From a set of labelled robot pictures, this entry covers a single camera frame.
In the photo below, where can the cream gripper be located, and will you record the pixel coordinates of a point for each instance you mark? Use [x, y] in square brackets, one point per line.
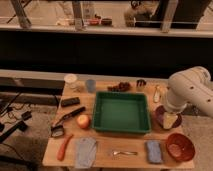
[169, 119]

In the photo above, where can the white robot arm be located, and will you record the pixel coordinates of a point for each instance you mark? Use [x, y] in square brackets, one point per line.
[187, 86]

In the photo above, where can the green plastic tray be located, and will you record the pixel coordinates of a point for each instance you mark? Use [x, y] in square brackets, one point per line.
[121, 112]

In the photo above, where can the purple plate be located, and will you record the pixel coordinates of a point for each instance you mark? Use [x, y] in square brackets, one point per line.
[159, 112]

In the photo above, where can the red bowl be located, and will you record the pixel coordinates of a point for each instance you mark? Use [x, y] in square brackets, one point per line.
[180, 147]

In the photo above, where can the blue sponge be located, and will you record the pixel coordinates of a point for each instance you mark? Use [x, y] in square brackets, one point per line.
[154, 152]

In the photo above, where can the small dark cup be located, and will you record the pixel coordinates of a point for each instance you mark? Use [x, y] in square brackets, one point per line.
[140, 84]

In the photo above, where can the bunch of dark grapes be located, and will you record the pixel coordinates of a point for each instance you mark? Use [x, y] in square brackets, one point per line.
[121, 87]

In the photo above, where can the metal spoon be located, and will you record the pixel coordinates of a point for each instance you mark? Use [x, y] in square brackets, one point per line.
[114, 153]

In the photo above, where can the wooden table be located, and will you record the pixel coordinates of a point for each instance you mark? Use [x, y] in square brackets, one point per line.
[106, 142]

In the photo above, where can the blue grey cup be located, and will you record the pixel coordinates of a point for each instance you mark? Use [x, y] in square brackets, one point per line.
[90, 85]

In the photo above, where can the red apple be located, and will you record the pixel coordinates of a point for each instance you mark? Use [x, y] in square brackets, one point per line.
[83, 121]

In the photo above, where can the grey folded cloth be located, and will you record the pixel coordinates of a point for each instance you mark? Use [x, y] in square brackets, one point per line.
[85, 154]

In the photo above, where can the black rectangular block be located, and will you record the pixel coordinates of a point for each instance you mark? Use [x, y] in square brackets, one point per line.
[70, 101]

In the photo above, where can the white lidded cup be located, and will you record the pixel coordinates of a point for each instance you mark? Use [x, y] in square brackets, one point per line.
[71, 81]

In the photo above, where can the black tripod stand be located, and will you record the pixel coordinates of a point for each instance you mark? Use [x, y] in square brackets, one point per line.
[16, 123]

